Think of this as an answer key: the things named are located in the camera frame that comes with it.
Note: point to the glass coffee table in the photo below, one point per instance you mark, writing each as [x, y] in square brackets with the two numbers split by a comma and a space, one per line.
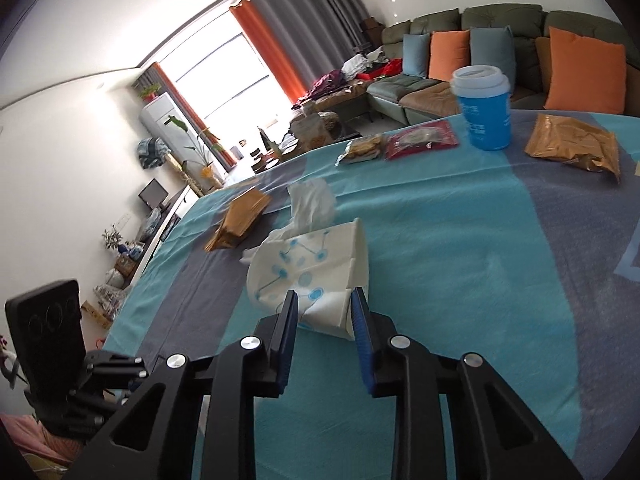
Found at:
[280, 157]

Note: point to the group of jars and bottles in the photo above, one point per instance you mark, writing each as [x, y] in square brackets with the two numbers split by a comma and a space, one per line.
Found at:
[315, 127]

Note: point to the clear biscuit packet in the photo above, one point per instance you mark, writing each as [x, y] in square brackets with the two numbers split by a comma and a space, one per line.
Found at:
[360, 149]

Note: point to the white standing air conditioner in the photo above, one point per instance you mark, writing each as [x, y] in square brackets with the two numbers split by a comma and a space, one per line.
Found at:
[160, 112]

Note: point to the small potted plant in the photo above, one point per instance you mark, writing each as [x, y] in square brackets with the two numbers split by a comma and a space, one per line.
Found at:
[149, 92]

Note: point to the red snack packet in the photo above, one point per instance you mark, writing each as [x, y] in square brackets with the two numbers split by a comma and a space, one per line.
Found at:
[420, 140]

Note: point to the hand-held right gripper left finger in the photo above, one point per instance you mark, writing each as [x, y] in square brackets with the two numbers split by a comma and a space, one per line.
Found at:
[290, 340]

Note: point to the white TV stand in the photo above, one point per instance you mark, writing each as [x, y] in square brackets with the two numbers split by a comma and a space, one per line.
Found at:
[170, 217]

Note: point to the floor fan with cloth cover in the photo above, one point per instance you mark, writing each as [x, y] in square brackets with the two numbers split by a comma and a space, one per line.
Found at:
[152, 152]

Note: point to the white tissue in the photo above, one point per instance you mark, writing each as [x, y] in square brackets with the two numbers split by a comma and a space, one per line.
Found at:
[310, 200]

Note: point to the small plant in vase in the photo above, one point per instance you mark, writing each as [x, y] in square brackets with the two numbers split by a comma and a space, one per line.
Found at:
[112, 239]

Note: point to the green sofa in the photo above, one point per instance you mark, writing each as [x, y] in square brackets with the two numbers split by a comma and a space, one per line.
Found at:
[500, 17]

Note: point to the red cloth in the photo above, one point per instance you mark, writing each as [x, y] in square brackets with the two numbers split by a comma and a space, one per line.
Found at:
[387, 69]

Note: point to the teal and grey tablecloth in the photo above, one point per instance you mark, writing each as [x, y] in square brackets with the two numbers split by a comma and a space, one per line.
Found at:
[450, 260]

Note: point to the gold snack packet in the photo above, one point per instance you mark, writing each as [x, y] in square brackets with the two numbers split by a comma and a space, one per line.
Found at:
[570, 142]

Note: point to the black monitor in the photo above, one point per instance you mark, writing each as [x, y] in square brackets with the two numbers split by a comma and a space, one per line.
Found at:
[154, 194]

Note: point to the window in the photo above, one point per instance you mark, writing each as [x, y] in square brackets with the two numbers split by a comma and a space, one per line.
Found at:
[230, 85]

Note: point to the white clothes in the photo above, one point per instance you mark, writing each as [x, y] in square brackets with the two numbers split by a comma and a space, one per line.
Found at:
[356, 64]

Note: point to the blue cushion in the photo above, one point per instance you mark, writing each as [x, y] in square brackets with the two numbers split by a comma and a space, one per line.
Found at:
[416, 55]
[492, 57]

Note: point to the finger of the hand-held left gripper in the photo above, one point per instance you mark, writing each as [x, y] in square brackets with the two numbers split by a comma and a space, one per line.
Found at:
[92, 410]
[115, 362]

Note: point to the maroon clothes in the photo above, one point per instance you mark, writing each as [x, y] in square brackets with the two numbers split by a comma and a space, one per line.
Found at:
[320, 87]

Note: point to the dark stacked boxes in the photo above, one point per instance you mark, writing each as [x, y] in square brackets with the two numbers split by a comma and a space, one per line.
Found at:
[372, 32]

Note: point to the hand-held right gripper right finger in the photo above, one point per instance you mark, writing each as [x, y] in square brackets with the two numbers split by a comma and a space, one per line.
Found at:
[359, 340]

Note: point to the crushed white paper cup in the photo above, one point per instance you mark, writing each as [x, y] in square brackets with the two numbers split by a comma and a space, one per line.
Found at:
[310, 265]

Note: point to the tall leafy plant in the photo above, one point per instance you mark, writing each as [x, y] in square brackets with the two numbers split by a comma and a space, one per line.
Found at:
[200, 145]

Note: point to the orange cushion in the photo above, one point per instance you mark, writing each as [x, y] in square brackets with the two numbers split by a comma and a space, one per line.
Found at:
[585, 70]
[449, 55]

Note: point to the blue cup with white lid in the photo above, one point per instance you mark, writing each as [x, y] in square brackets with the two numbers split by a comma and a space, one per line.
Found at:
[485, 120]

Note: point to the gold foil wrapper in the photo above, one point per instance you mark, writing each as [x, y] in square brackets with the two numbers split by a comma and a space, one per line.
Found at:
[240, 217]

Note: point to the grey and orange curtain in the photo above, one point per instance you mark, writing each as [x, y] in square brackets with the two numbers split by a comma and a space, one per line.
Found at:
[185, 105]

